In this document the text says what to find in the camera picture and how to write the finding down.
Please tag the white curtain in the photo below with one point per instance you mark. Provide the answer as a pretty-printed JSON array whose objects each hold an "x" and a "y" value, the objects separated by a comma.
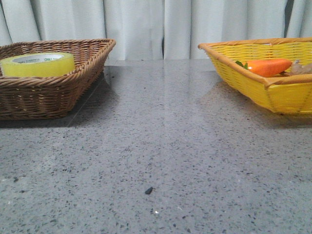
[{"x": 154, "y": 29}]

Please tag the yellow tape roll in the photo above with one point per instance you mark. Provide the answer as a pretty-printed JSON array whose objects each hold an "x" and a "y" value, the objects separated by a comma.
[{"x": 50, "y": 64}]

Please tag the orange toy carrot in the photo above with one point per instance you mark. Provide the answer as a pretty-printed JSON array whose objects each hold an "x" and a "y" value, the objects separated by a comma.
[{"x": 266, "y": 68}]

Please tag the yellow woven basket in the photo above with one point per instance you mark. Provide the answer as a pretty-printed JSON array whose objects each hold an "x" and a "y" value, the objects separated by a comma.
[{"x": 289, "y": 95}]

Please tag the brown wicker basket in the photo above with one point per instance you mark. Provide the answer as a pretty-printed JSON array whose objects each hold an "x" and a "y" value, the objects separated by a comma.
[{"x": 49, "y": 98}]

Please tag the small black debris chip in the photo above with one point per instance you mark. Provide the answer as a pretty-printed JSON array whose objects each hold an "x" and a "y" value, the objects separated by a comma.
[{"x": 149, "y": 190}]

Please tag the beige ginger root piece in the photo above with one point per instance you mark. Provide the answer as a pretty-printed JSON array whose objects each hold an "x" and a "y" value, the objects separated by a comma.
[{"x": 298, "y": 69}]

